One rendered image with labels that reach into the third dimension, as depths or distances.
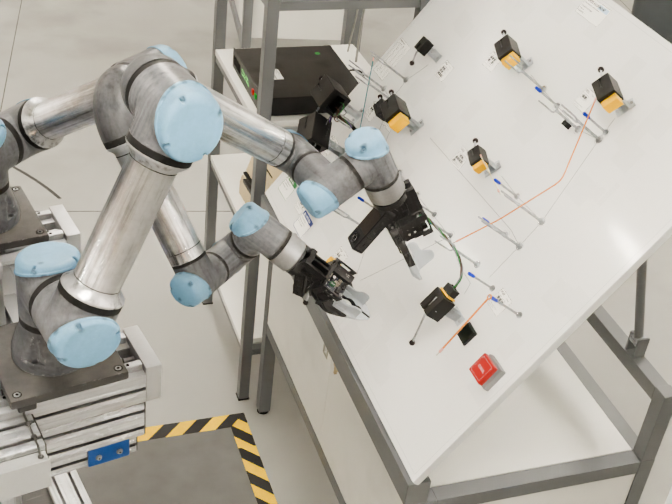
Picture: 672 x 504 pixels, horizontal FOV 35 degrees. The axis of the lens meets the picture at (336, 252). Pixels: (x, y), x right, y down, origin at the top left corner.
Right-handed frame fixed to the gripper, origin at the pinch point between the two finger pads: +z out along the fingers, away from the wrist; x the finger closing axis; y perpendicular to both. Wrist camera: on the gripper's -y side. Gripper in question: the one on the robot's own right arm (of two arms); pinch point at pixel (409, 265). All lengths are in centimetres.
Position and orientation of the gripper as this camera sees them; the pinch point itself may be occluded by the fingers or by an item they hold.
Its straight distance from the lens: 222.5
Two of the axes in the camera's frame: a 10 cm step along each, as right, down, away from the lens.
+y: 8.9, -4.5, -0.2
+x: -2.8, -6.0, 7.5
